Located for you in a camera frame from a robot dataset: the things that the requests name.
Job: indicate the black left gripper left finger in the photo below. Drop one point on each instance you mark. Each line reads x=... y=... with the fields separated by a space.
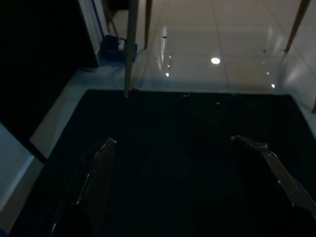
x=91 y=187

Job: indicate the black floor mat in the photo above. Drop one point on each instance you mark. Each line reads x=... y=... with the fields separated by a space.
x=172 y=148

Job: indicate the blue plastic bucket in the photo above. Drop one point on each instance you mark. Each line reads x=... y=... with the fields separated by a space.
x=109 y=49

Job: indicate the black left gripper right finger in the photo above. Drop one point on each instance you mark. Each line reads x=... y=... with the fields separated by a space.
x=269 y=187

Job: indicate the tapered wooden table leg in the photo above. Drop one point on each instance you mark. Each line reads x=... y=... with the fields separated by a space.
x=130 y=49
x=147 y=24
x=295 y=27

